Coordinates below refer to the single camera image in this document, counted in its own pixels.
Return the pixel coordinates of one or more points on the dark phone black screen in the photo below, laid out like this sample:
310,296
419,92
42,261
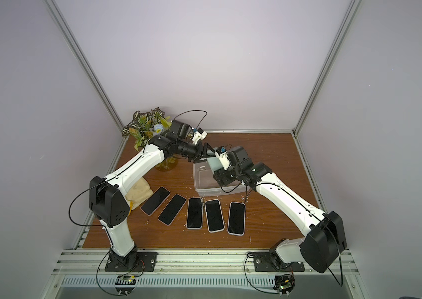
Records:
172,209

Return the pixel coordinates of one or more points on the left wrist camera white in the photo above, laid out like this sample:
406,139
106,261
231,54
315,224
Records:
199,134

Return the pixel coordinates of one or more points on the controller board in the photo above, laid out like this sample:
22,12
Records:
125,284
284,284

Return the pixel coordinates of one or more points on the artificial green leafy plant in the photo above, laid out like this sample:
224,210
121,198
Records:
145,125

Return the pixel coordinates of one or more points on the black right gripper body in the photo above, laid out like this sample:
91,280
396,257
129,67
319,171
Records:
220,177

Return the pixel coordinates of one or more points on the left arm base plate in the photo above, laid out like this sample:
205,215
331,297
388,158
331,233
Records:
134,261

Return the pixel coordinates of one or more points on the pink cased phone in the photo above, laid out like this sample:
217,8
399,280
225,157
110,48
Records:
158,197

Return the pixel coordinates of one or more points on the left controller board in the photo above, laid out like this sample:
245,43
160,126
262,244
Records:
125,284

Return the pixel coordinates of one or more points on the white phone black screen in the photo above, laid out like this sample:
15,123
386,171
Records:
236,219

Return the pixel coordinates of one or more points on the clear plastic storage box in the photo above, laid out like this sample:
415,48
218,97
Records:
206,185

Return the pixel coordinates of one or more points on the right controller board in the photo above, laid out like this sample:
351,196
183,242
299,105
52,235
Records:
284,284

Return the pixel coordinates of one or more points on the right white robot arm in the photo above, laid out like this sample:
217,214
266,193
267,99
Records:
324,235

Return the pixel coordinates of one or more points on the amber transparent plastic vase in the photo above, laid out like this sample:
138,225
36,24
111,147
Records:
167,165

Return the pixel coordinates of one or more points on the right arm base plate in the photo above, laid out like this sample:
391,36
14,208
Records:
267,262

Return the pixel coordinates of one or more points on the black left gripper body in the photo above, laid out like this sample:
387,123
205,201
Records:
190,151

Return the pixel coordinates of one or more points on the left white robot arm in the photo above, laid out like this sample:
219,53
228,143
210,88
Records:
108,194

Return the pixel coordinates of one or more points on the green cased phone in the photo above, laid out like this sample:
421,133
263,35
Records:
214,164

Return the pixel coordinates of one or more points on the beige cased phone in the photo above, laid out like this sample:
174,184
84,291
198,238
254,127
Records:
215,222

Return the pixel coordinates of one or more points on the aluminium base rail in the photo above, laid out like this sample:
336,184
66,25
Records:
208,268

